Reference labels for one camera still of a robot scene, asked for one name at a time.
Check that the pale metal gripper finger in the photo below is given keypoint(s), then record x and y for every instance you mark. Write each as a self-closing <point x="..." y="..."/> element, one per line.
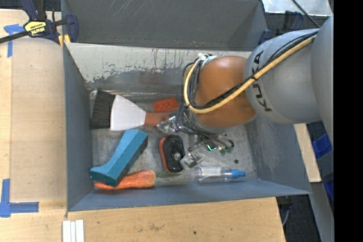
<point x="191" y="161"/>
<point x="167" y="124"/>

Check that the orange-red studded block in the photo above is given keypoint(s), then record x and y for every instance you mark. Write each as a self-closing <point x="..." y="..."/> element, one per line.
<point x="166" y="105"/>

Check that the orange and black oval tool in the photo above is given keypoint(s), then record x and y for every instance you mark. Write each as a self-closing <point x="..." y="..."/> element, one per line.
<point x="170" y="156"/>

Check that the clear bottle with blue cap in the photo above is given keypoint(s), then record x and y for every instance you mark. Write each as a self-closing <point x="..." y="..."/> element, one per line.
<point x="215" y="174"/>

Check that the black white orange brush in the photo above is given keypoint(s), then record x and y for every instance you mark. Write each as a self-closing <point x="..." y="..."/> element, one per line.
<point x="124" y="114"/>

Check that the teal blue block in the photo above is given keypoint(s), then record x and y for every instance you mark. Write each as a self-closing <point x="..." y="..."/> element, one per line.
<point x="127" y="153"/>

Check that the orange toy carrot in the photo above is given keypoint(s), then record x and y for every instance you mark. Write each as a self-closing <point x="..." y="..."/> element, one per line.
<point x="139" y="180"/>

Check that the grey metal bin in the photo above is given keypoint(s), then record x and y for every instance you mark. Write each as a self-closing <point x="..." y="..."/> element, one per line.
<point x="158" y="20"/>

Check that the pale wood board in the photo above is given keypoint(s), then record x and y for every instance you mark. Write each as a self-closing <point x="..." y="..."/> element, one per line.
<point x="37" y="122"/>

